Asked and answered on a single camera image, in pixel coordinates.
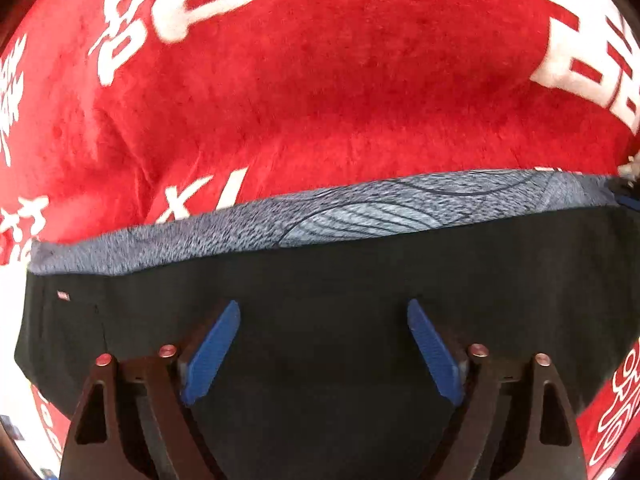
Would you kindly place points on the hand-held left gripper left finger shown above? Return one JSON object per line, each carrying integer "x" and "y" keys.
{"x": 210, "y": 355}

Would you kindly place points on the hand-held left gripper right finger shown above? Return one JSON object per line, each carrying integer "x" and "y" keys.
{"x": 435, "y": 355}

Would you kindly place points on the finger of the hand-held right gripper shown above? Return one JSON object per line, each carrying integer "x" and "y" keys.
{"x": 630, "y": 201}

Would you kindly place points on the black pants with grey waistband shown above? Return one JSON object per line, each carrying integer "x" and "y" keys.
{"x": 320, "y": 285}

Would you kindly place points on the red printed sofa cover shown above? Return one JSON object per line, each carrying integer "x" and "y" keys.
{"x": 320, "y": 85}

